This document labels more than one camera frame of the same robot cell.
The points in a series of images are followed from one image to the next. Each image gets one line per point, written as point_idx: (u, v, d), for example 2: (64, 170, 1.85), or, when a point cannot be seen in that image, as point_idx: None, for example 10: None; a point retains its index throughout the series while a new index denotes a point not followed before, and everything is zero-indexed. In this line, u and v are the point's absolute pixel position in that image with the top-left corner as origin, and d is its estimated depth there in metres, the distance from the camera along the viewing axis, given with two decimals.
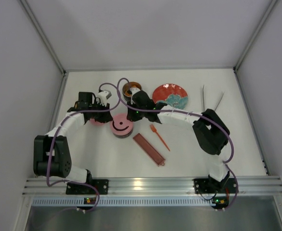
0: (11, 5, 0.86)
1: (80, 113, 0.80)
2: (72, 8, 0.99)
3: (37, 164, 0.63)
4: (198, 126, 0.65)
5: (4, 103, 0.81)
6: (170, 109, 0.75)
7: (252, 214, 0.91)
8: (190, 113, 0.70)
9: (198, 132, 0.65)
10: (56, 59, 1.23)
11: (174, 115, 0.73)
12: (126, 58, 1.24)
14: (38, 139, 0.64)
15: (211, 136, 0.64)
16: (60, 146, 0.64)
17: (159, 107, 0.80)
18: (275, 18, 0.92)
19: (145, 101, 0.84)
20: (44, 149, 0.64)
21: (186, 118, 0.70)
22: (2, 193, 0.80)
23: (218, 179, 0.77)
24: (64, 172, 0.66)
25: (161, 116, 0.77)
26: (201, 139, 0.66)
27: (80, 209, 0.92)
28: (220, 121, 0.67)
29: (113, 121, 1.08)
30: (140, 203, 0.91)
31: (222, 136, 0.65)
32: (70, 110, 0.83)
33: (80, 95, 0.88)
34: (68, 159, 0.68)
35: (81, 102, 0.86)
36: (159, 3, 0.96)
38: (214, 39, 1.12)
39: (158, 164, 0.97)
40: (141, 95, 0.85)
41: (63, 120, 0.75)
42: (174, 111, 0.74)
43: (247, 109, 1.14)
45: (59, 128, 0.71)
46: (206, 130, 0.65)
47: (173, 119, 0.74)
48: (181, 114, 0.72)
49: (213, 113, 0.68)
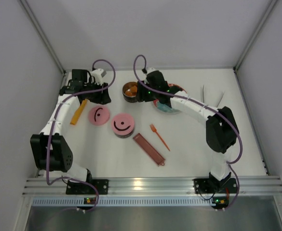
0: (11, 5, 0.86)
1: (73, 97, 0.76)
2: (72, 8, 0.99)
3: (38, 160, 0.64)
4: (212, 122, 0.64)
5: (4, 103, 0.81)
6: (185, 97, 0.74)
7: (252, 214, 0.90)
8: (206, 107, 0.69)
9: (210, 128, 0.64)
10: (56, 59, 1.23)
11: (188, 104, 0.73)
12: (126, 58, 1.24)
14: (34, 138, 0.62)
15: (222, 134, 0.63)
16: (58, 144, 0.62)
17: (173, 90, 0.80)
18: (275, 18, 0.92)
19: (159, 82, 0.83)
20: (42, 147, 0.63)
21: (200, 110, 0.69)
22: (2, 193, 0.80)
23: (219, 178, 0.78)
24: (66, 166, 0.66)
25: (174, 101, 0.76)
26: (210, 134, 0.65)
27: (80, 209, 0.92)
28: (234, 120, 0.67)
29: (114, 121, 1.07)
30: (140, 203, 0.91)
31: (231, 135, 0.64)
32: (62, 88, 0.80)
33: (73, 73, 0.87)
34: (68, 152, 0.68)
35: (74, 81, 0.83)
36: (159, 3, 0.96)
38: (213, 39, 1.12)
39: (158, 164, 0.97)
40: (156, 73, 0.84)
41: (56, 110, 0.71)
42: (188, 100, 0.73)
43: (247, 109, 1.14)
45: (53, 123, 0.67)
46: (219, 126, 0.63)
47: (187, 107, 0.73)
48: (197, 105, 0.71)
49: (228, 111, 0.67)
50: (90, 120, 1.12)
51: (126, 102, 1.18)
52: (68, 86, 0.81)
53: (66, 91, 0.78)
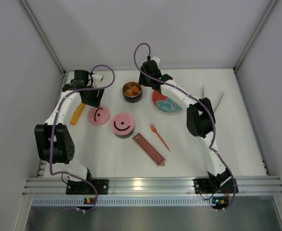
0: (11, 5, 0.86)
1: (76, 93, 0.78)
2: (72, 9, 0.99)
3: (41, 150, 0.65)
4: (192, 110, 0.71)
5: (4, 103, 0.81)
6: (173, 85, 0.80)
7: (252, 214, 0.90)
8: (189, 96, 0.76)
9: (190, 114, 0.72)
10: (56, 59, 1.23)
11: (175, 91, 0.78)
12: (126, 58, 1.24)
14: (38, 128, 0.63)
15: (199, 121, 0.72)
16: (61, 134, 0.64)
17: (165, 78, 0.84)
18: (275, 19, 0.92)
19: (153, 69, 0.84)
20: (46, 137, 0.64)
21: (184, 98, 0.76)
22: (2, 193, 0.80)
23: (213, 173, 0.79)
24: (68, 157, 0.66)
25: (164, 88, 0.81)
26: (190, 120, 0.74)
27: (80, 209, 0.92)
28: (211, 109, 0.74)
29: (114, 121, 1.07)
30: (140, 203, 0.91)
31: (208, 122, 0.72)
32: (65, 86, 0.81)
33: (75, 72, 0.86)
34: (71, 144, 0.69)
35: (76, 80, 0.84)
36: (159, 3, 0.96)
38: (213, 39, 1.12)
39: (158, 164, 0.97)
40: (151, 62, 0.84)
41: (60, 104, 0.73)
42: (176, 88, 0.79)
43: (247, 109, 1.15)
45: (57, 115, 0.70)
46: (197, 114, 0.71)
47: (173, 94, 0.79)
48: (182, 94, 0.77)
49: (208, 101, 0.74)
50: (90, 120, 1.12)
51: (125, 102, 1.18)
52: (70, 83, 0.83)
53: (69, 88, 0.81)
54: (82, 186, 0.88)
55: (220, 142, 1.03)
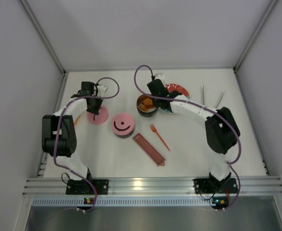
0: (11, 5, 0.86)
1: (83, 98, 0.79)
2: (72, 8, 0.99)
3: (45, 141, 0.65)
4: (211, 123, 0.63)
5: (4, 103, 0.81)
6: (185, 99, 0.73)
7: (252, 214, 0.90)
8: (204, 108, 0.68)
9: (210, 129, 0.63)
10: (56, 59, 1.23)
11: (187, 107, 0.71)
12: (126, 58, 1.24)
14: (46, 118, 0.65)
15: (221, 135, 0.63)
16: (68, 124, 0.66)
17: (173, 95, 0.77)
18: (275, 18, 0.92)
19: (158, 88, 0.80)
20: (52, 127, 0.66)
21: (199, 112, 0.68)
22: (3, 193, 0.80)
23: (219, 178, 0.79)
24: (71, 150, 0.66)
25: (174, 105, 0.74)
26: (211, 136, 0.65)
27: (80, 209, 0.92)
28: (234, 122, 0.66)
29: (114, 121, 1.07)
30: (140, 203, 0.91)
31: (232, 137, 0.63)
32: (73, 96, 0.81)
33: (82, 84, 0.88)
34: (74, 137, 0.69)
35: (83, 91, 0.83)
36: (159, 3, 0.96)
38: (213, 39, 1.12)
39: (158, 164, 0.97)
40: (154, 82, 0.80)
41: (69, 103, 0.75)
42: (187, 103, 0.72)
43: (247, 109, 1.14)
45: (64, 109, 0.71)
46: (218, 127, 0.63)
47: (185, 110, 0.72)
48: (196, 107, 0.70)
49: (228, 111, 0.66)
50: (90, 120, 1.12)
51: (126, 102, 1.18)
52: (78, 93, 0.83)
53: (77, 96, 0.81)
54: (82, 185, 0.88)
55: None
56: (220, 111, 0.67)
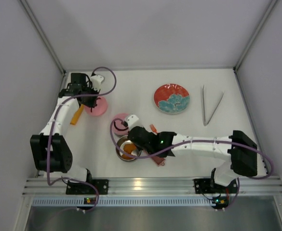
0: (11, 5, 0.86)
1: (73, 98, 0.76)
2: (72, 8, 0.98)
3: (38, 161, 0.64)
4: (237, 156, 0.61)
5: (4, 102, 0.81)
6: (188, 140, 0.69)
7: (252, 214, 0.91)
8: (217, 141, 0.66)
9: (238, 162, 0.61)
10: (56, 58, 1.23)
11: (194, 146, 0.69)
12: (126, 58, 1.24)
14: (34, 139, 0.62)
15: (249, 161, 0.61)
16: (58, 145, 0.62)
17: (168, 139, 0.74)
18: (275, 18, 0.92)
19: (146, 137, 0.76)
20: (42, 148, 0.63)
21: (214, 148, 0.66)
22: (2, 193, 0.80)
23: (225, 184, 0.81)
24: (65, 167, 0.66)
25: (178, 149, 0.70)
26: (240, 167, 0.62)
27: (80, 209, 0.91)
28: (249, 140, 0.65)
29: (114, 121, 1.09)
30: (140, 203, 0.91)
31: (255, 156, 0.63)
32: (61, 92, 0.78)
33: (72, 77, 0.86)
34: (68, 153, 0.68)
35: (73, 84, 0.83)
36: (159, 3, 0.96)
38: (213, 39, 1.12)
39: (158, 164, 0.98)
40: (139, 132, 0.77)
41: (56, 111, 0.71)
42: (193, 141, 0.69)
43: (247, 109, 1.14)
45: (53, 123, 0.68)
46: (244, 157, 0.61)
47: (195, 150, 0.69)
48: (207, 143, 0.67)
49: (242, 134, 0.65)
50: (88, 112, 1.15)
51: (126, 102, 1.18)
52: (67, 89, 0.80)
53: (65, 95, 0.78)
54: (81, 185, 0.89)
55: None
56: (234, 137, 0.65)
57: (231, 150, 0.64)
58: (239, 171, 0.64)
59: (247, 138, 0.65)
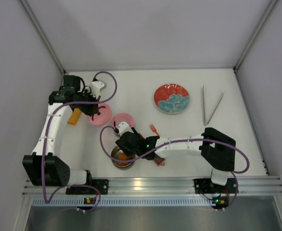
0: (11, 5, 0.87)
1: (65, 106, 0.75)
2: (72, 9, 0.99)
3: (34, 180, 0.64)
4: (207, 152, 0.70)
5: (4, 102, 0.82)
6: (167, 142, 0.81)
7: (252, 214, 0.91)
8: (191, 139, 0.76)
9: (209, 157, 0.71)
10: (56, 59, 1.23)
11: (173, 146, 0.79)
12: (126, 58, 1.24)
14: (27, 160, 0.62)
15: (221, 155, 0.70)
16: (51, 164, 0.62)
17: (153, 142, 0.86)
18: (275, 18, 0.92)
19: (134, 142, 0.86)
20: (36, 168, 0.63)
21: (189, 147, 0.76)
22: (3, 193, 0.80)
23: (223, 184, 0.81)
24: (62, 183, 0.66)
25: (160, 151, 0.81)
26: (214, 161, 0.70)
27: (80, 209, 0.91)
28: (221, 134, 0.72)
29: (114, 122, 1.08)
30: (140, 203, 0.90)
31: (229, 150, 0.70)
32: (52, 95, 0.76)
33: (65, 78, 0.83)
34: (63, 168, 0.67)
35: (66, 87, 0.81)
36: (159, 3, 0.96)
38: (213, 39, 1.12)
39: (158, 164, 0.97)
40: (127, 137, 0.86)
41: (47, 125, 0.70)
42: (171, 143, 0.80)
43: (247, 109, 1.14)
45: (45, 140, 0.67)
46: (213, 151, 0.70)
47: (175, 149, 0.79)
48: (182, 143, 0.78)
49: (212, 130, 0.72)
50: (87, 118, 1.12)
51: (125, 102, 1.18)
52: (58, 93, 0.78)
53: (56, 99, 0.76)
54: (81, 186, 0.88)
55: None
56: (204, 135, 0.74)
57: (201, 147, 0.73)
58: (218, 165, 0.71)
59: (221, 134, 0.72)
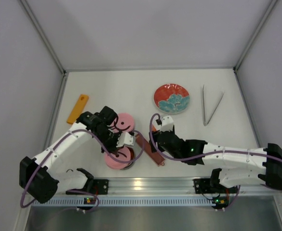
0: (11, 5, 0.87)
1: (84, 132, 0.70)
2: (72, 8, 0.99)
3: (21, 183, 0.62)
4: (273, 170, 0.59)
5: (4, 102, 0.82)
6: (221, 150, 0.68)
7: (252, 214, 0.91)
8: (251, 153, 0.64)
9: (272, 175, 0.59)
10: (55, 58, 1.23)
11: (227, 156, 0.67)
12: (126, 58, 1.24)
14: (24, 162, 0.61)
15: None
16: (39, 179, 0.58)
17: (200, 148, 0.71)
18: (275, 18, 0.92)
19: (177, 145, 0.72)
20: (28, 174, 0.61)
21: (248, 160, 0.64)
22: (2, 193, 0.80)
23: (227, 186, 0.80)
24: (40, 199, 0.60)
25: (208, 159, 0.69)
26: (274, 180, 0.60)
27: (80, 209, 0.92)
28: None
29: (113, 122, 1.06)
30: (140, 203, 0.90)
31: None
32: (83, 113, 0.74)
33: (104, 108, 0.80)
34: (51, 187, 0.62)
35: (100, 116, 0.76)
36: (159, 3, 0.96)
38: (213, 39, 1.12)
39: (158, 164, 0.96)
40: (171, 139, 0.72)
41: (60, 139, 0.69)
42: (225, 152, 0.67)
43: (247, 109, 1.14)
45: (50, 153, 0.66)
46: (280, 170, 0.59)
47: (227, 161, 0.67)
48: (240, 155, 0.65)
49: (275, 146, 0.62)
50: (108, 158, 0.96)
51: (125, 102, 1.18)
52: (89, 114, 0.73)
53: (84, 120, 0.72)
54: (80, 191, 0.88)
55: (221, 142, 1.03)
56: (268, 150, 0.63)
57: (266, 163, 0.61)
58: (272, 183, 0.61)
59: (281, 151, 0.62)
